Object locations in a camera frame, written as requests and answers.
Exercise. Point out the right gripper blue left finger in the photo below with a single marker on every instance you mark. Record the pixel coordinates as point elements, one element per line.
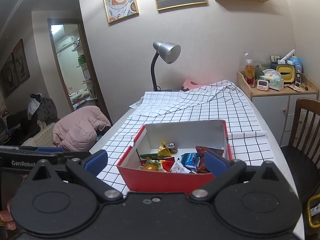
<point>85,173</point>

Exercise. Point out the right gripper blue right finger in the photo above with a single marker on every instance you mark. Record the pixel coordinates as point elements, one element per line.
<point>225,174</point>

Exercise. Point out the white blue milk candy packet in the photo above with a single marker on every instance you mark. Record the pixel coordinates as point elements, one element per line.
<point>178,167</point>

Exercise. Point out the yellow foil snack packet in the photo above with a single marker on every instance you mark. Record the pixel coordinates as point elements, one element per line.
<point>166,150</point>

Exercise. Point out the brown egg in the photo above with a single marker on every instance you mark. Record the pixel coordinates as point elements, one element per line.
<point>152,165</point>

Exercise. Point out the green snack packet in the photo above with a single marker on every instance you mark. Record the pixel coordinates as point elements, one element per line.
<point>149,156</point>

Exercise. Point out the person's left hand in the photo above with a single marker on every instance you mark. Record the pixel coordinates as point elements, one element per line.
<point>6,217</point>

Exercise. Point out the blue foil snack packet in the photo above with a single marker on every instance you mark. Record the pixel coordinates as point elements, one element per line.
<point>191,161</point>

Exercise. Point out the pink padded jacket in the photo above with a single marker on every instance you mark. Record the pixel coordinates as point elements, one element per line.
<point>79,130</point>

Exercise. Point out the red white cardboard box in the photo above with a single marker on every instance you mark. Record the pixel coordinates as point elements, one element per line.
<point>187,136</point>

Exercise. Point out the white black grid tablecloth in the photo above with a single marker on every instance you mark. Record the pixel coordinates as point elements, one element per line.
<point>250,135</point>

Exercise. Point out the brown wooden chair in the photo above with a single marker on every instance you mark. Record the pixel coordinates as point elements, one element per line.
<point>302,151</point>

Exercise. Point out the white wooden side cabinet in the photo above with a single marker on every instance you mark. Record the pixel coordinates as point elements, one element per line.
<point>277,107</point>

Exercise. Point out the pink item behind tablecloth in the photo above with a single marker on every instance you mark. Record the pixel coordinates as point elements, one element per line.
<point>189,85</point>

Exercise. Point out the white digital timer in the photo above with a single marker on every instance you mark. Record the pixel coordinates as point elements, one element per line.
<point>262,85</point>

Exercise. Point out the orange liquid bottle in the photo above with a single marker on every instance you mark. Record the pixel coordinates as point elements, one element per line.
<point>250,73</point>

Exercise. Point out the yellow tissue box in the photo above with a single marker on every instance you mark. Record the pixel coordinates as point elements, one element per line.
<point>287,72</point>

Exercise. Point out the silver black desk lamp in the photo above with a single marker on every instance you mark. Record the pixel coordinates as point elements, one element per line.
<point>168,52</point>

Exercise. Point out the food picture gold frame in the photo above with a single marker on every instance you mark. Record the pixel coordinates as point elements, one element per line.
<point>118,10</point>

